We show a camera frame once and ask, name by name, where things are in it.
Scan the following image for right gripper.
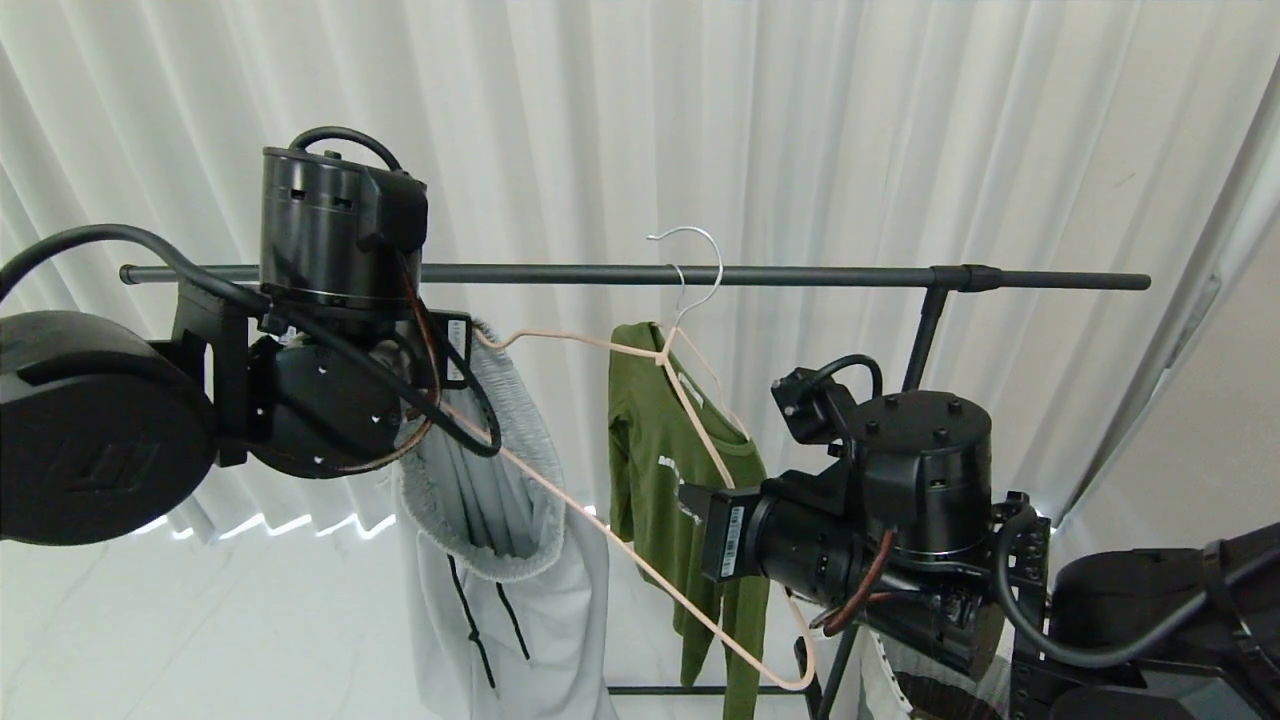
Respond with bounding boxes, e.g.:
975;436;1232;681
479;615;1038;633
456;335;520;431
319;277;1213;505
700;470;1006;681

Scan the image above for pink clothes hanger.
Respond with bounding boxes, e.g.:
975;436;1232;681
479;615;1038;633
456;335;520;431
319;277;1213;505
665;262;751;441
440;227;818;693

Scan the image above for white curtain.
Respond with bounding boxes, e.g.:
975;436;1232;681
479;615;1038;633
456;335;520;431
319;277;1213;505
0;0;1280;546

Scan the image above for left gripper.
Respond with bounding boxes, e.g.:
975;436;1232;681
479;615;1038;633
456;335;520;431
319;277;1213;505
250;312;476;481

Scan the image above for pale grey shorts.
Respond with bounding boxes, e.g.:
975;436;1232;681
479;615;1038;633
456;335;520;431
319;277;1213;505
393;318;623;720

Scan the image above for green long-sleeved shirt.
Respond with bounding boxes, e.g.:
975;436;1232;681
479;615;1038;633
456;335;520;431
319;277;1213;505
607;320;773;720

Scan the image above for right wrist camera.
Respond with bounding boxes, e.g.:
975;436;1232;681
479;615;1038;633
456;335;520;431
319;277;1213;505
770;366;856;448

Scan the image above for white laundry basket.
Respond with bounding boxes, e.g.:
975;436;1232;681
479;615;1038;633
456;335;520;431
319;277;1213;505
855;625;1013;720

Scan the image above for black clothes rack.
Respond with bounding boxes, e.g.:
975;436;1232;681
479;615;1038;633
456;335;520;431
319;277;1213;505
118;262;1153;720

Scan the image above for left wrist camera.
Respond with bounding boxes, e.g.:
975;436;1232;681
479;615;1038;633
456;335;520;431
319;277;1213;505
358;168;431;253

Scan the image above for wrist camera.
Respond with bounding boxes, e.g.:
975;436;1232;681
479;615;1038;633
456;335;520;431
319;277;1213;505
770;366;856;448
358;168;431;253

